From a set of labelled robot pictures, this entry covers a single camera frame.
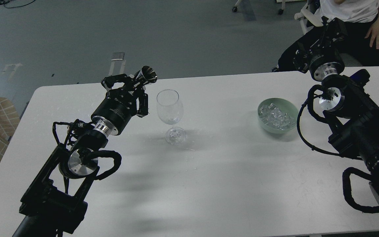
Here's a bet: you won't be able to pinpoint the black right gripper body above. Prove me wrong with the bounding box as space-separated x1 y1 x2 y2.
308 46 345 82

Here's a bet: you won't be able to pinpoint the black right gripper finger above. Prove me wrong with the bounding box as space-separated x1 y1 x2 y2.
293 49 311 73
311 16 348 49

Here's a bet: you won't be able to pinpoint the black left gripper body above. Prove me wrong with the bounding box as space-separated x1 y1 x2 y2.
91 89 141 136

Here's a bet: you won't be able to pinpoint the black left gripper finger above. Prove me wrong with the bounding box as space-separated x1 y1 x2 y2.
101 74 132 91
134 87 149 118

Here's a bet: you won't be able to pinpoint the steel cocktail jigger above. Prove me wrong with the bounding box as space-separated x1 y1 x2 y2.
134 66 158 88

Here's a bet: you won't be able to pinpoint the clear ice cubes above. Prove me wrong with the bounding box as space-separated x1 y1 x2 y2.
258 103 296 131

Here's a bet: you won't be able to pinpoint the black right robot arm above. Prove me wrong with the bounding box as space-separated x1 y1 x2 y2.
293 17 379 214

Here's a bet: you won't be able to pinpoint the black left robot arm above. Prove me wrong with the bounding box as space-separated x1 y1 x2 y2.
13 66 158 237

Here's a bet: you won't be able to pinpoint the clear wine glass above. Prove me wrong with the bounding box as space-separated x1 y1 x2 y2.
156 89 186 145

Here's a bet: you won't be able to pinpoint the person's hand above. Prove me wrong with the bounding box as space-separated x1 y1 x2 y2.
365 18 379 50

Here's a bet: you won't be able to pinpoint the white office chair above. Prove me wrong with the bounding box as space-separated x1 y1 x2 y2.
272 0 323 72

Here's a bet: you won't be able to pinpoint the seated person white shirt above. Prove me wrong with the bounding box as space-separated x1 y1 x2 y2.
273 0 379 72

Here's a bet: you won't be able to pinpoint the green bowl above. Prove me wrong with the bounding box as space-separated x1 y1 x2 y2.
257 98 299 134

